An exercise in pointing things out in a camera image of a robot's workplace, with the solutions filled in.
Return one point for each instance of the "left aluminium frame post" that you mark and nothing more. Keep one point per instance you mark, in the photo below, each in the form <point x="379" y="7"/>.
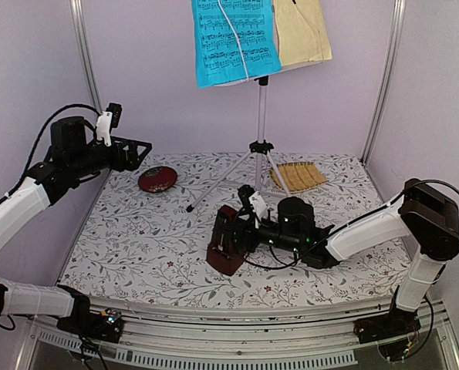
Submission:
<point x="79" y="26"/>

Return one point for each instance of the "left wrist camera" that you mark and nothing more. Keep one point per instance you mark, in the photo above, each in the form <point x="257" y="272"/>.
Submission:
<point x="108" y="120"/>

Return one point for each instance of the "red floral round box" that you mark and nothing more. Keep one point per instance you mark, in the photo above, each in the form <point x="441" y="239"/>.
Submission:
<point x="157" y="179"/>

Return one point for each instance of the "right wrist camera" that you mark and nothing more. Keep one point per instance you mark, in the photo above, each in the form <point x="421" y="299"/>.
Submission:
<point x="253" y="205"/>

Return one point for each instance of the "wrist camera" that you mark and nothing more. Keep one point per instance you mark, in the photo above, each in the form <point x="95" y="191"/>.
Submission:
<point x="253" y="205"/>
<point x="108" y="120"/>

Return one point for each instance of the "aluminium frame post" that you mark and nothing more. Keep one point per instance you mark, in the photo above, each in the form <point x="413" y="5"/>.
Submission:
<point x="79" y="26"/>
<point x="392" y="49"/>

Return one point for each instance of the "blue sheet music page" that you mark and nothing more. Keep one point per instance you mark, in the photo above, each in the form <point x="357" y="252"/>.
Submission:
<point x="234" y="41"/>

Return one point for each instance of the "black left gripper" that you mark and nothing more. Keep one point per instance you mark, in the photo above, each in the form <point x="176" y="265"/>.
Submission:
<point x="135" y="162"/>

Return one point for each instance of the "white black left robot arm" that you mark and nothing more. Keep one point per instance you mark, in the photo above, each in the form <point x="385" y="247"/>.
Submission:
<point x="78" y="153"/>

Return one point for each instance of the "yellow paper sheet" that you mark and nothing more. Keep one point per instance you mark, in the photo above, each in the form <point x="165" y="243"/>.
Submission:
<point x="301" y="32"/>

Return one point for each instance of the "woven bamboo tray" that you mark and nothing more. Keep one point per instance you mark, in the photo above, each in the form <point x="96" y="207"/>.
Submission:
<point x="301" y="176"/>

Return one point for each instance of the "right aluminium frame post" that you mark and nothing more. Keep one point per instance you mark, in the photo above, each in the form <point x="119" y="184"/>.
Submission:
<point x="392" y="49"/>

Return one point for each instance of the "white tripod music stand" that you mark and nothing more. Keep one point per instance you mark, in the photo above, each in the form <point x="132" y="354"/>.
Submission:
<point x="260" y="148"/>

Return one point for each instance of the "dark red wooden metronome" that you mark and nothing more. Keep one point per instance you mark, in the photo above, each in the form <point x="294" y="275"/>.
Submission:
<point x="220" y="253"/>

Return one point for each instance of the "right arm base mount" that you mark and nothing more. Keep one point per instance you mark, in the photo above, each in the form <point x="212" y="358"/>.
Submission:
<point x="394" y="323"/>

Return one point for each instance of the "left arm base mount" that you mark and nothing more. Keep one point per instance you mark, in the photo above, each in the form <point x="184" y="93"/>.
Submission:
<point x="106" y="325"/>

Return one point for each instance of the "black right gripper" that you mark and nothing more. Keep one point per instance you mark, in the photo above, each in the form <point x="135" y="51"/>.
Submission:
<point x="244" y="230"/>

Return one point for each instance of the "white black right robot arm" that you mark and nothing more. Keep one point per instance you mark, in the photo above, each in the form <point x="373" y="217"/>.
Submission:
<point x="419" y="210"/>

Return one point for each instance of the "front aluminium rail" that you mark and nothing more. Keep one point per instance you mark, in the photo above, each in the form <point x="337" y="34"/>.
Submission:
<point x="314" y="337"/>

